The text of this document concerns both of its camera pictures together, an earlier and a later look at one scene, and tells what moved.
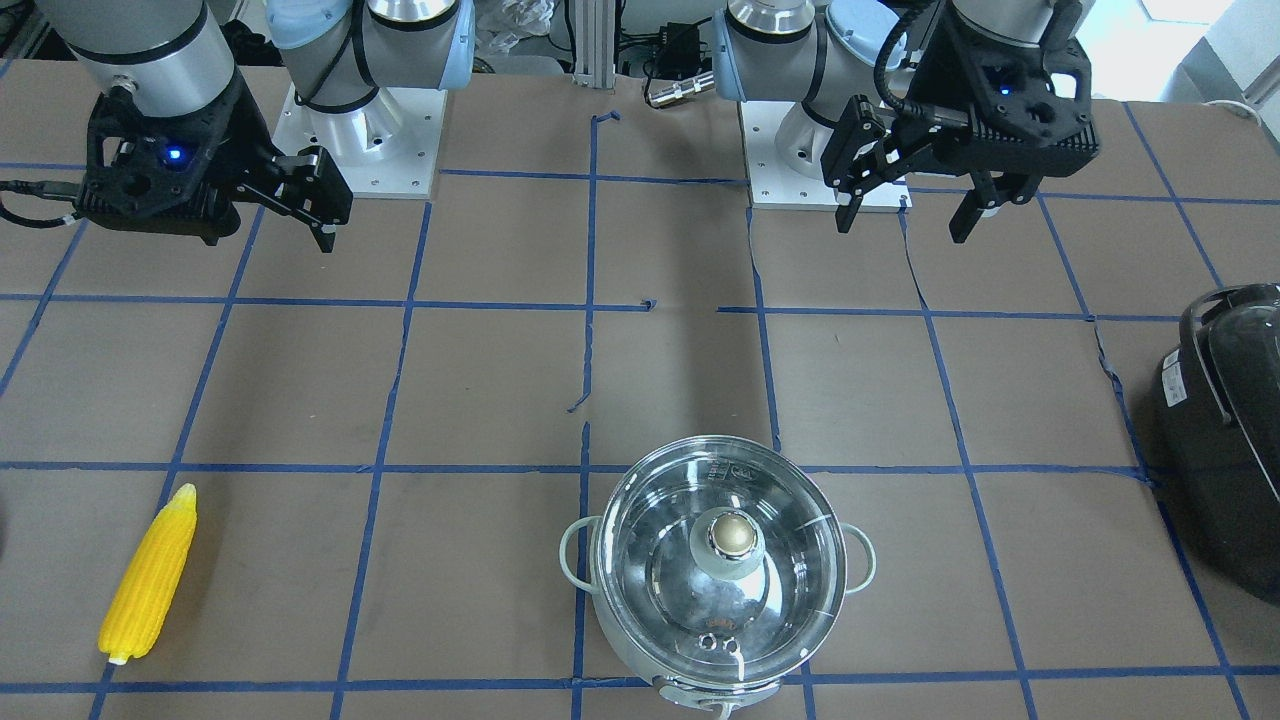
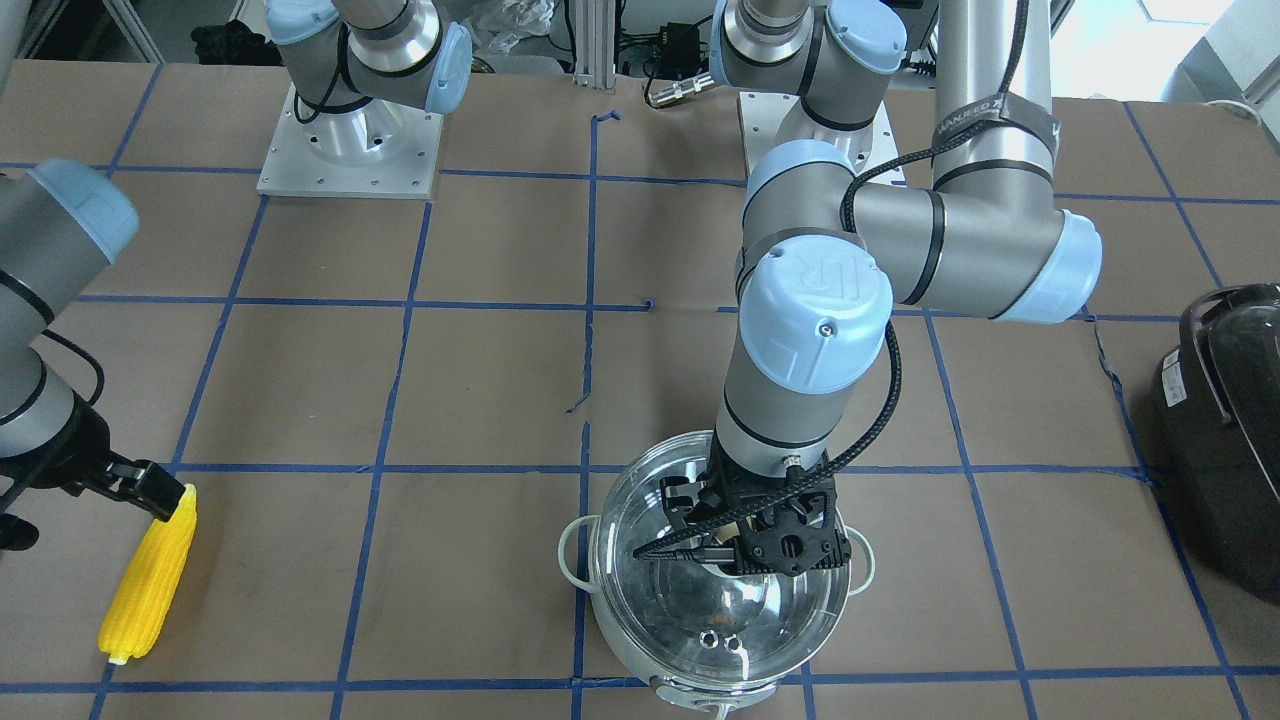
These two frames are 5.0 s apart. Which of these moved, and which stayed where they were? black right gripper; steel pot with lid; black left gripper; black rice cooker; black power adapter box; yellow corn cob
Moved: black right gripper; black left gripper
Stayed: black rice cooker; steel pot with lid; yellow corn cob; black power adapter box
